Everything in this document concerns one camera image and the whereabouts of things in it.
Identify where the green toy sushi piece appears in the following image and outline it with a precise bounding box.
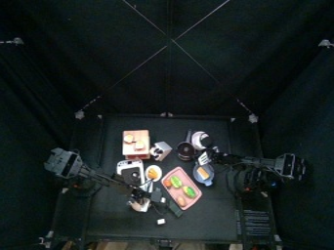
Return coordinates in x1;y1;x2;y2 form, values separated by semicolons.
169;175;184;188
181;186;197;198

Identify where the white slotted toy spatula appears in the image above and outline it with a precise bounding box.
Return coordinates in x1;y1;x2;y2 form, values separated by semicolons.
196;151;212;166

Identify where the beige toy cup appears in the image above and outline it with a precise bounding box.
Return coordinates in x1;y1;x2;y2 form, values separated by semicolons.
128;198;152;213

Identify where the white and black toy pot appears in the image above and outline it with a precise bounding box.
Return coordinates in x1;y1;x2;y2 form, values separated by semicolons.
190;130;213;151

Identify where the orange toy food block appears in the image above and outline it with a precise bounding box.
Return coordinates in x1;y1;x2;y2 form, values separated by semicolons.
195;167;211;180

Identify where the blue toy bowl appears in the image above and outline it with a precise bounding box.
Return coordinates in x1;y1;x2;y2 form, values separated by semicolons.
192;163;215;188

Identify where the black toy frying pan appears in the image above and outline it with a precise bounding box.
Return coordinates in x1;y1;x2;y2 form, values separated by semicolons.
176;130;197;162

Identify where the pink rectangular tray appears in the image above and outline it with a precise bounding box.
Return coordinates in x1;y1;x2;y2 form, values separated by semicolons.
160;166;203;211

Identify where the white toy appliance black window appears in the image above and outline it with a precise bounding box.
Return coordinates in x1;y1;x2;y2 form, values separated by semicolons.
114;158;145;188

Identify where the small white toy toaster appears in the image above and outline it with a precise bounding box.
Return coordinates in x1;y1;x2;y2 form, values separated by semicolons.
148;141;173;162

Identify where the pink wooden toy board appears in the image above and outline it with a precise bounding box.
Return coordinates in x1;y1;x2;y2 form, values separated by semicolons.
121;129;150;160

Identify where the white printed label sticker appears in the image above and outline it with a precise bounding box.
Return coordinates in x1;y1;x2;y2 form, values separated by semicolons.
241;208;272;242

